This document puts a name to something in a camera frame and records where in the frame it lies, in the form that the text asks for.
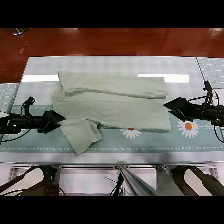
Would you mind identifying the pale green T-shirt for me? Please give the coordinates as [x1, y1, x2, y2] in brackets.
[52, 70, 172, 157]

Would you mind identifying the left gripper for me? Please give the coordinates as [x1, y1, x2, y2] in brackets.
[37, 109, 67, 135]

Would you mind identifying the black cable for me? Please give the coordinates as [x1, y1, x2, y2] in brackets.
[104, 172, 126, 197]

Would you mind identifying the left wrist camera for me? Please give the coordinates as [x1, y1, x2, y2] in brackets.
[20, 96, 37, 118]

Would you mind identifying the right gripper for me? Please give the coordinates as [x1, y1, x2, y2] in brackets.
[162, 96, 195, 122]

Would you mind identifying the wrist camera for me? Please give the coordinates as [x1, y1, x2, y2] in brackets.
[20, 96, 37, 118]
[202, 80, 218, 106]

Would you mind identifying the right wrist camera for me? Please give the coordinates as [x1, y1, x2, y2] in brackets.
[202, 80, 218, 106]

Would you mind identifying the silver frame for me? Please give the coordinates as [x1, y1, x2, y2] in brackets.
[0, 161, 224, 197]

